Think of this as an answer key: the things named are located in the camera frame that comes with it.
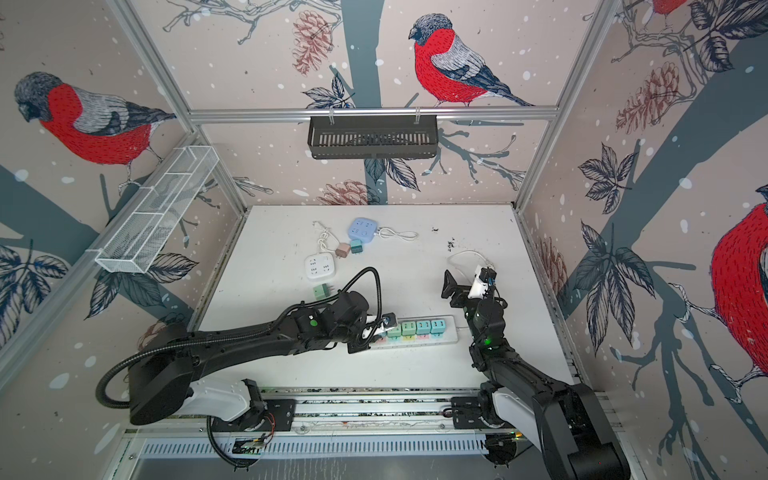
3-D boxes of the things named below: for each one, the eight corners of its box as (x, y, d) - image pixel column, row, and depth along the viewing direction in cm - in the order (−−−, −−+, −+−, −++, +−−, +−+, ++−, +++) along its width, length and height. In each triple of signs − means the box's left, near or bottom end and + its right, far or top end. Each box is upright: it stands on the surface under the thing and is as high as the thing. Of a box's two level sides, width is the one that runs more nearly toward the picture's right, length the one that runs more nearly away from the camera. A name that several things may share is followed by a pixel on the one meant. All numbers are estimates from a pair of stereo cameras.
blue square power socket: (345, 237, 113) (344, 233, 111) (355, 219, 119) (354, 215, 117) (371, 244, 111) (370, 240, 109) (380, 225, 117) (379, 221, 115)
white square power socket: (302, 280, 101) (300, 277, 99) (307, 256, 107) (306, 252, 106) (334, 280, 101) (333, 277, 99) (337, 255, 107) (336, 252, 106)
